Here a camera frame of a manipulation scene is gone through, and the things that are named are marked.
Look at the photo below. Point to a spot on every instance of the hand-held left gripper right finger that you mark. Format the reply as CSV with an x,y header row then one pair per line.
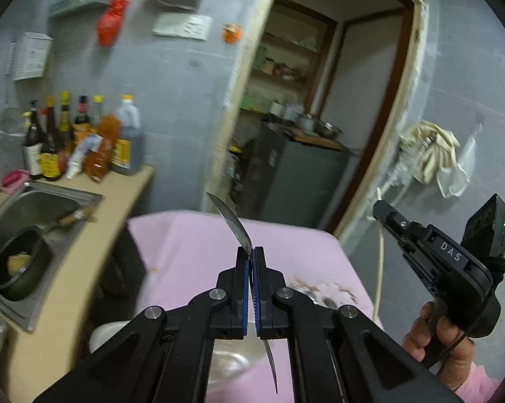
x,y
257,289

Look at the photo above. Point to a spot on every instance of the wooden door frame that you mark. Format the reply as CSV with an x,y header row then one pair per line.
x,y
397,105

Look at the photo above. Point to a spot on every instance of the person's right forearm pink sleeve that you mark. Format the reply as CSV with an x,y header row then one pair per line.
x,y
483,386

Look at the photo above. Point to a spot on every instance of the red capped sauce bottle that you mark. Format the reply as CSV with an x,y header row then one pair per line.
x,y
82,117

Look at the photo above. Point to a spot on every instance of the tall dark sauce bottle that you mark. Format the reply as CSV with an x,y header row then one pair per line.
x,y
64,121

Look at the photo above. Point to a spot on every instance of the white wall box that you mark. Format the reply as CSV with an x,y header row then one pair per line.
x,y
31,56

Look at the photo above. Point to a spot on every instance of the person's right hand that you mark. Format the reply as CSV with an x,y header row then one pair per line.
x,y
449,338

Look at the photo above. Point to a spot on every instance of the metal pots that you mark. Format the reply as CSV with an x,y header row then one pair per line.
x,y
311,124

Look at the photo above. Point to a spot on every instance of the orange sauce packet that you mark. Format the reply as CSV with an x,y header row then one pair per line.
x,y
103,151

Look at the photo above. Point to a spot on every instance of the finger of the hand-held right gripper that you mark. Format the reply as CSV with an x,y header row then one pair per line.
x,y
393,218

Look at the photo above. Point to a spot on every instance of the wooden shelf unit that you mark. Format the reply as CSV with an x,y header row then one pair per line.
x,y
286,67

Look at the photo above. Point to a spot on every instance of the pink floral tablecloth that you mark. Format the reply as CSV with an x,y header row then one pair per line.
x,y
185,252

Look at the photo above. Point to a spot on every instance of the clear hanging plastic bag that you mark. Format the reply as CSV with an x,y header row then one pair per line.
x,y
458,176

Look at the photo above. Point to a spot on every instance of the large metal spoon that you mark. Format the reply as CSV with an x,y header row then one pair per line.
x,y
231,222

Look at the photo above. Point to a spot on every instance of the white squeeze tube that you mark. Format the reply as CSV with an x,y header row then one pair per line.
x,y
79,157

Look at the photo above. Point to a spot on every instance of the metal mesh strainer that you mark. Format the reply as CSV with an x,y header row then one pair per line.
x,y
9,122

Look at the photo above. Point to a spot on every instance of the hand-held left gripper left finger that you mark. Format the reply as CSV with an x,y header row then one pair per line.
x,y
245,289

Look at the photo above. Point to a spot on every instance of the wooden cutting board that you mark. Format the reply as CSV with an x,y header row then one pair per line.
x,y
319,139

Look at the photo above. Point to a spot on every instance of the clear plastic container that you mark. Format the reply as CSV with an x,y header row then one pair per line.
x,y
105,336

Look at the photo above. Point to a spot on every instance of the dark bottle with yellow label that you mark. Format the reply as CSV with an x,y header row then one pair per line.
x,y
51,159

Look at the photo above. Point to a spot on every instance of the white wall switch panel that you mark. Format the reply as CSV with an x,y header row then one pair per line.
x,y
181,26

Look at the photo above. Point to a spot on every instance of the yellow capped sauce bottle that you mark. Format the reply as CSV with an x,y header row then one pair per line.
x,y
97,111

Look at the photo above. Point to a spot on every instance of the orange wall hook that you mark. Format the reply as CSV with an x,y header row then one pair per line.
x,y
231,33

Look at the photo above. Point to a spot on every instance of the red plastic bag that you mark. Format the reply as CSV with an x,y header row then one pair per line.
x,y
109,23

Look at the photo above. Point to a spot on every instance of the grey cabinet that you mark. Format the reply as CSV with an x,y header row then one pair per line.
x,y
302,180

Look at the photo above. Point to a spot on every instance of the stainless steel sink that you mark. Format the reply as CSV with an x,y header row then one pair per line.
x,y
38,205

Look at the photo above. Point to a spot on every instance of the dark bottle with white label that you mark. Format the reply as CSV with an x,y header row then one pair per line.
x,y
33,151

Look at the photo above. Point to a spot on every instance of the large jug of dark liquid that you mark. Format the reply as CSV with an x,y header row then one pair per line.
x,y
128,134

